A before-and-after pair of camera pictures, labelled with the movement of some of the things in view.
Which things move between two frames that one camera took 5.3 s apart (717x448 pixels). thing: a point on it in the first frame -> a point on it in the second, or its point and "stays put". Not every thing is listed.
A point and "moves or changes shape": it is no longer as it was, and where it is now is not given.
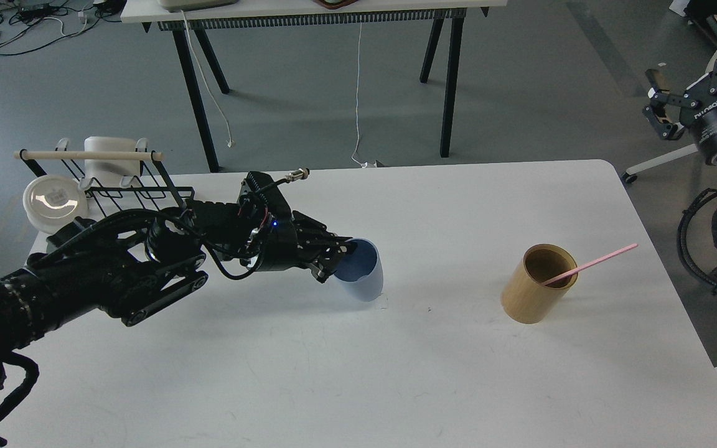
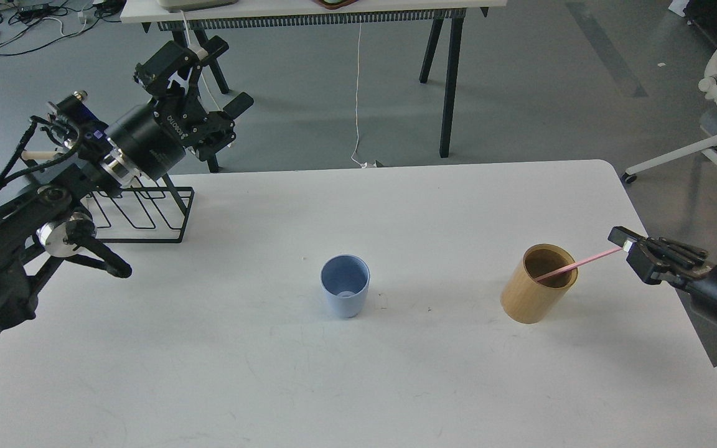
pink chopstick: (573, 271) moves or changes shape
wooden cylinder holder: (525, 299) stays put
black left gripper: (271, 236) -> (154, 137)
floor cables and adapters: (12, 27) stays put
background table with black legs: (188, 17) stays put
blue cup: (361, 273) moves or changes shape
